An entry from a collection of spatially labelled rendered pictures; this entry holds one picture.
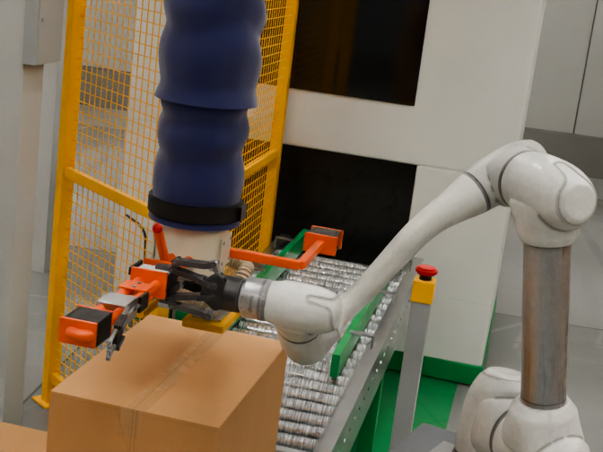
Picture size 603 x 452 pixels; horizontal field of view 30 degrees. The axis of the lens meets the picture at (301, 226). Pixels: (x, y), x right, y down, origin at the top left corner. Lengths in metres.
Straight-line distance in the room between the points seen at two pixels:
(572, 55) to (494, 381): 9.19
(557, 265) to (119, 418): 1.01
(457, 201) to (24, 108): 1.93
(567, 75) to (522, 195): 9.42
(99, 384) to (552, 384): 1.02
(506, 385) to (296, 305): 0.61
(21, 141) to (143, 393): 1.57
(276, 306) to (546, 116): 9.58
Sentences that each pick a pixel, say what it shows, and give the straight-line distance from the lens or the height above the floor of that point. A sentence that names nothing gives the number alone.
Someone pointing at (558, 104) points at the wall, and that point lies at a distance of 11.80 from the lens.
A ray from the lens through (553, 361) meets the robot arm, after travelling 2.50.
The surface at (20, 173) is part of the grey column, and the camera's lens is 4.01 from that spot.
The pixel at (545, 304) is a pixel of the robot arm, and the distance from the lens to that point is 2.44.
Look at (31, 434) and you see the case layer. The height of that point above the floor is 0.54.
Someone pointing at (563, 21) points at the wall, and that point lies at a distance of 11.72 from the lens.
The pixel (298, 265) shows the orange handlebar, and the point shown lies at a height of 1.24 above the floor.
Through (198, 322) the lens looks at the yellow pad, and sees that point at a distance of 2.56.
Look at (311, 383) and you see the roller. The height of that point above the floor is 0.55.
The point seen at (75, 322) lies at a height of 1.25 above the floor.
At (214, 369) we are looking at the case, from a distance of 2.79.
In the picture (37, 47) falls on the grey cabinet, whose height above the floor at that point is 1.53.
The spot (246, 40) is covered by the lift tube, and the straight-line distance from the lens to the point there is 2.52.
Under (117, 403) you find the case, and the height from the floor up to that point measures 0.94.
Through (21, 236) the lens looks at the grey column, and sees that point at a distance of 4.10.
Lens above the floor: 1.98
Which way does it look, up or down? 14 degrees down
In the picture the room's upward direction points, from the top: 7 degrees clockwise
